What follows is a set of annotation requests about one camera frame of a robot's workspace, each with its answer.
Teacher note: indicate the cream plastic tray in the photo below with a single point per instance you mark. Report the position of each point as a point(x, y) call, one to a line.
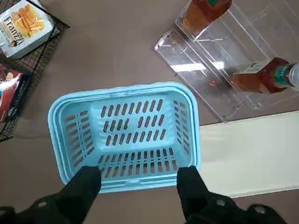
point(252, 154)

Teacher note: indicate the light blue plastic shopping basket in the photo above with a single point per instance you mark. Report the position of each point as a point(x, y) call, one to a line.
point(130, 140)

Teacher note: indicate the dark chocolate cookie box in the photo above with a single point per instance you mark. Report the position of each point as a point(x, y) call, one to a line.
point(11, 93)

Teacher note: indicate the clear acrylic beverage shelf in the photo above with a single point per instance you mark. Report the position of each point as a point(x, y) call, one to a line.
point(210, 58)

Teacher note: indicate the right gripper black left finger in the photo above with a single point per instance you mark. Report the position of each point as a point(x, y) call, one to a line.
point(70, 200)

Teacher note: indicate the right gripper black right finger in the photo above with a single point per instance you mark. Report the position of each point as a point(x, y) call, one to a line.
point(198, 203)

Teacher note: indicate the amber tea bottle white cap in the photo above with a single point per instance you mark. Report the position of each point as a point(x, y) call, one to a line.
point(203, 14)
point(264, 79)

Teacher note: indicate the white Franzzi cracker box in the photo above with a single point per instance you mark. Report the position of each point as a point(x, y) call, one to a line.
point(23, 30)

